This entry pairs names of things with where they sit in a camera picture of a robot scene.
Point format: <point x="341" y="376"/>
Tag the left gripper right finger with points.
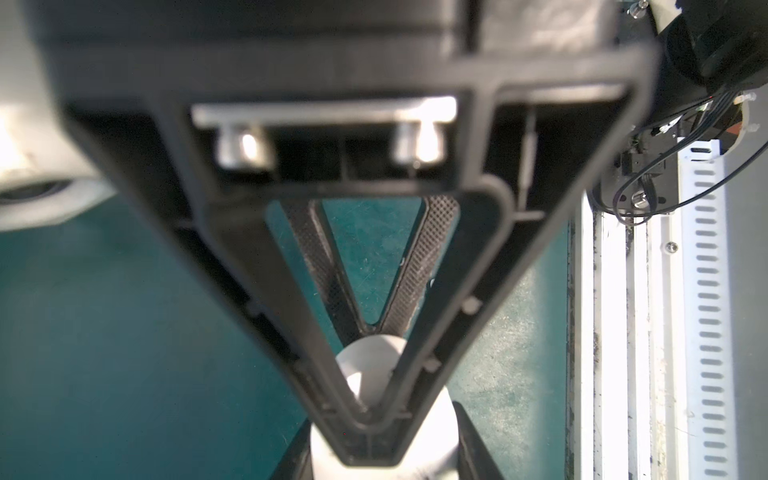
<point x="474" y="459"/>

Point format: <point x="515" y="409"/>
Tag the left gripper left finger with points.
<point x="295" y="464"/>

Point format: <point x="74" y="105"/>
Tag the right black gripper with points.
<point x="497" y="114"/>

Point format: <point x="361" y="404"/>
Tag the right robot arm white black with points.
<point x="710" y="50"/>

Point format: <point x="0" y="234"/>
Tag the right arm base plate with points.
<point x="655" y="189"/>

